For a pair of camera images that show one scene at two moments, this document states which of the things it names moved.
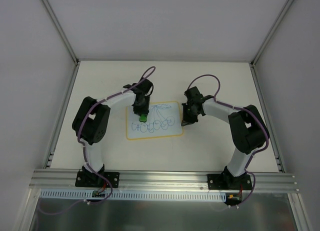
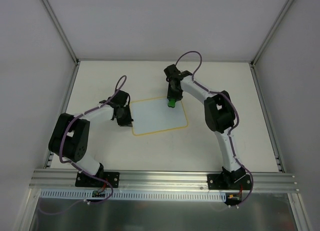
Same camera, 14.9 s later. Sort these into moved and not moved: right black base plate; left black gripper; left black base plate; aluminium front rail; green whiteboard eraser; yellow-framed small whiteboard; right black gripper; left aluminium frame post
Moved: green whiteboard eraser; yellow-framed small whiteboard; left black gripper; right black gripper
Not moved: right black base plate; left black base plate; aluminium front rail; left aluminium frame post
